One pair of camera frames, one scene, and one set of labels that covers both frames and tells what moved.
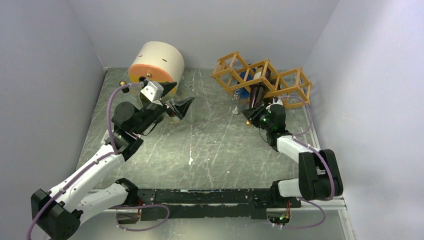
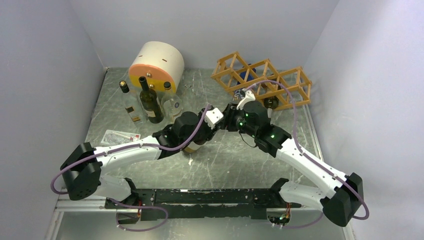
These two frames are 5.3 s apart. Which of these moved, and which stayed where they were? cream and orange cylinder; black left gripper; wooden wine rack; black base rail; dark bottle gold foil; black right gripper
Moved: black left gripper; black right gripper; dark bottle gold foil
Stayed: wooden wine rack; black base rail; cream and orange cylinder
